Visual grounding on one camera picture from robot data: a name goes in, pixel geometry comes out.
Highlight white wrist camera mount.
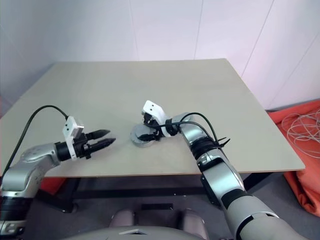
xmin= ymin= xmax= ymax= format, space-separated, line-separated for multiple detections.
xmin=61 ymin=115 xmax=86 ymax=161
xmin=142 ymin=99 xmax=177 ymax=138

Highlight grey stator housing copper windings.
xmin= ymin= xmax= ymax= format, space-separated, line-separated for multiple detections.
xmin=128 ymin=130 xmax=157 ymax=149

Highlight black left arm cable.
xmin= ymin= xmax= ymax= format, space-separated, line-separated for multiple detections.
xmin=0 ymin=105 xmax=70 ymax=177

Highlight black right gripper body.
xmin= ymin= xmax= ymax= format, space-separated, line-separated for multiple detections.
xmin=143 ymin=113 xmax=164 ymax=141

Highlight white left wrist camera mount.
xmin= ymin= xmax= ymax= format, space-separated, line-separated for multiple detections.
xmin=61 ymin=115 xmax=86 ymax=161

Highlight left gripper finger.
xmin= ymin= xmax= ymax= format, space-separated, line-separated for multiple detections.
xmin=89 ymin=137 xmax=117 ymax=153
xmin=85 ymin=129 xmax=111 ymax=141

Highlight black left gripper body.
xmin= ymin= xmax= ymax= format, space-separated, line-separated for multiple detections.
xmin=74 ymin=133 xmax=92 ymax=160

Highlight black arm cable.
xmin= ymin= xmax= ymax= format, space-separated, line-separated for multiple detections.
xmin=149 ymin=112 xmax=221 ymax=149
xmin=0 ymin=105 xmax=70 ymax=177

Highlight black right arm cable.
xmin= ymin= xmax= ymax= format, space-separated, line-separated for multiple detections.
xmin=149 ymin=112 xmax=221 ymax=149

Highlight orange cloth with cables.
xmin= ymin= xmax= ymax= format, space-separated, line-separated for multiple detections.
xmin=266 ymin=99 xmax=320 ymax=215

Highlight white cable coil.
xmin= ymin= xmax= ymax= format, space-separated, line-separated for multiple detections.
xmin=280 ymin=113 xmax=320 ymax=159

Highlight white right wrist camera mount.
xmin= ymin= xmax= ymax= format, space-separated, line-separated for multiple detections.
xmin=142 ymin=99 xmax=177 ymax=138

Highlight black table frame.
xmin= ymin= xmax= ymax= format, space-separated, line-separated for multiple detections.
xmin=34 ymin=170 xmax=274 ymax=214

